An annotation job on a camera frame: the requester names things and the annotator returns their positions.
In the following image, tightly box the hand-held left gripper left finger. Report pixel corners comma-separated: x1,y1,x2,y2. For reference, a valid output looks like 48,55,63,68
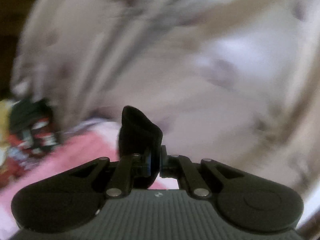
65,152,152,198

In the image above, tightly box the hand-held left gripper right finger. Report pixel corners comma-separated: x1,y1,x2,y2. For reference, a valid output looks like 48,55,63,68
160,145,252,199

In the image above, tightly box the small black cloth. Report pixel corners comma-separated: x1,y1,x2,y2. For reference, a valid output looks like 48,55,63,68
116,106,163,190

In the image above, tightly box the pink checked bed sheet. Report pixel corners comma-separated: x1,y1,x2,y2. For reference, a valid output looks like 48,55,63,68
0,119,181,240

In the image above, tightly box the beige leaf print curtain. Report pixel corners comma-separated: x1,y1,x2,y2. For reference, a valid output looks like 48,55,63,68
10,0,320,196

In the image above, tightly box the dark cloth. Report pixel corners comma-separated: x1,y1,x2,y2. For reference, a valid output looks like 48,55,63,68
9,98,55,134

